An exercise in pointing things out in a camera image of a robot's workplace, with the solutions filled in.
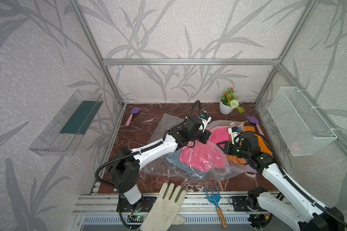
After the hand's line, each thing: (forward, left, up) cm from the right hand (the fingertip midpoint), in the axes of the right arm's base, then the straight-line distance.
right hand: (217, 143), depth 79 cm
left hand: (+4, +4, +4) cm, 7 cm away
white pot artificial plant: (+35, -14, -2) cm, 37 cm away
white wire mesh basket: (-3, -35, +17) cm, 39 cm away
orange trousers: (+5, -34, -15) cm, 38 cm away
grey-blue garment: (-6, +24, -5) cm, 25 cm away
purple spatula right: (+28, -35, -15) cm, 48 cm away
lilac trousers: (-19, -9, +12) cm, 24 cm away
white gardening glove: (-30, +28, -15) cm, 44 cm away
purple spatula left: (+39, +59, -15) cm, 72 cm away
